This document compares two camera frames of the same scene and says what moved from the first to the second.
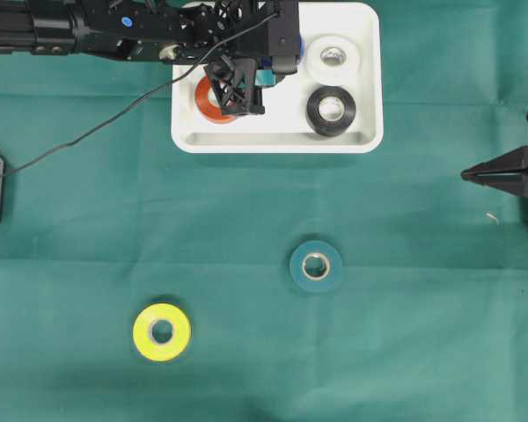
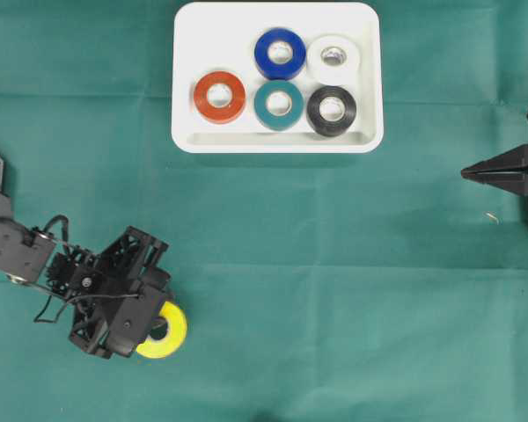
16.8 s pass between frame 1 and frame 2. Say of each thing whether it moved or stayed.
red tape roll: stayed
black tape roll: stayed
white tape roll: stayed
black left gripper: moved
